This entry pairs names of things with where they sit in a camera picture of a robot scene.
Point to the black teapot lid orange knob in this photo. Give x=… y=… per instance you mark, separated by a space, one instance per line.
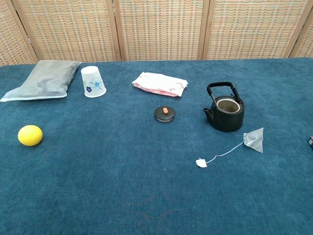
x=164 y=114

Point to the black cast iron teapot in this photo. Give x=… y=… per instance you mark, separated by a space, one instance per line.
x=227 y=122

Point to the pink white tissue pack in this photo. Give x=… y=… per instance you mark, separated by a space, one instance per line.
x=159 y=83

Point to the blue carpet table cover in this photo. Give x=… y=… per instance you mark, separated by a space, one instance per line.
x=122 y=171

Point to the white paper cup blue flowers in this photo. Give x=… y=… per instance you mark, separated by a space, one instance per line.
x=93 y=83

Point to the woven rattan folding screen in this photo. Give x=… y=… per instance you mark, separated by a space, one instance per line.
x=159 y=29

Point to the grey plastic pouch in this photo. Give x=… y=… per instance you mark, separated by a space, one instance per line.
x=46 y=80

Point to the yellow ball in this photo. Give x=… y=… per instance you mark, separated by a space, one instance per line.
x=30 y=135

